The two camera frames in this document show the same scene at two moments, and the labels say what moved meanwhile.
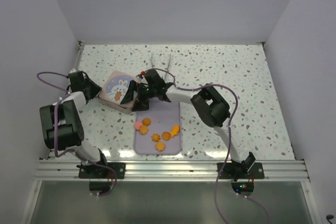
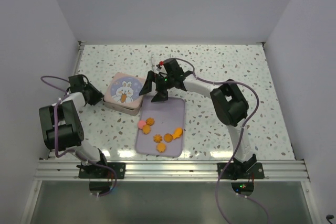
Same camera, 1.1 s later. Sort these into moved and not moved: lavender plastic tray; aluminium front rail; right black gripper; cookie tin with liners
Moved: right black gripper
Not moved: lavender plastic tray; aluminium front rail; cookie tin with liners
